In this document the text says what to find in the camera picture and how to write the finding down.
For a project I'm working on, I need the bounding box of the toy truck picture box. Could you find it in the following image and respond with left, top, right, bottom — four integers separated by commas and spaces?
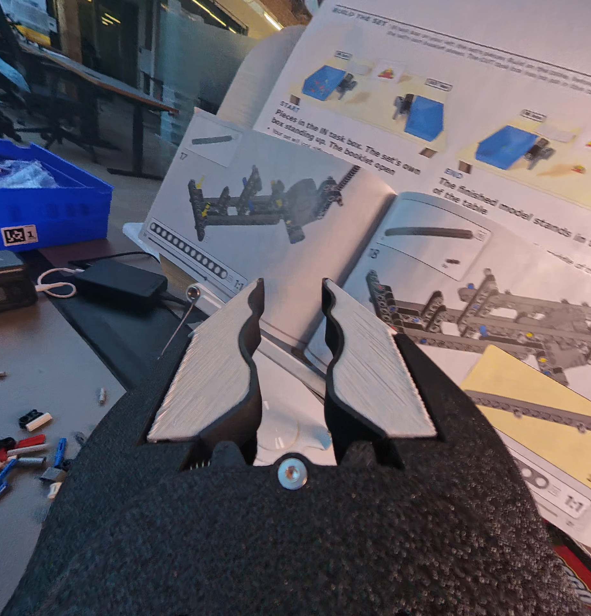
548, 525, 591, 609

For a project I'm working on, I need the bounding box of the blue plastic bin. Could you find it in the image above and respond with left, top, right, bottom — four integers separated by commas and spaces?
0, 137, 114, 253

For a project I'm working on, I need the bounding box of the open instruction booklet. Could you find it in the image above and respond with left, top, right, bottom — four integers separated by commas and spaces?
139, 108, 591, 549

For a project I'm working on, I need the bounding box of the white printed instruction sheet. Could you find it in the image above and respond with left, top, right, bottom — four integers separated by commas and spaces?
254, 0, 591, 280

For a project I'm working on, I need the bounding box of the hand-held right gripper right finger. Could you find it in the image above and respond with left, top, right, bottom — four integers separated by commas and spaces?
322, 278, 438, 465

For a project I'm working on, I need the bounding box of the pile of small toy bricks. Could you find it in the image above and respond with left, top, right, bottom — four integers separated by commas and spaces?
0, 408, 89, 508

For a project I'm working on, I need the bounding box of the black power adapter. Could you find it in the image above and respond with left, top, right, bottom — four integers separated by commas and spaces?
74, 260, 168, 309

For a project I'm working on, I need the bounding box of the white looped cable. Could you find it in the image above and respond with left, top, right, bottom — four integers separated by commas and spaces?
36, 268, 84, 300

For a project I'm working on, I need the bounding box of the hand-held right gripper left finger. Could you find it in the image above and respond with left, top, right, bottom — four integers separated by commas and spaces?
146, 278, 266, 465

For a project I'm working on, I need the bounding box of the long brown office table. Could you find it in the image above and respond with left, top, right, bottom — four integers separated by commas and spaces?
16, 43, 181, 179

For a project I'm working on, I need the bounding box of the grey desk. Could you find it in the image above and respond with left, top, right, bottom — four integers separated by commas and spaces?
0, 294, 133, 616

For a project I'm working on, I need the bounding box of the clear plastic bag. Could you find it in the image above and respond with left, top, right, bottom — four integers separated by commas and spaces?
0, 159, 60, 189

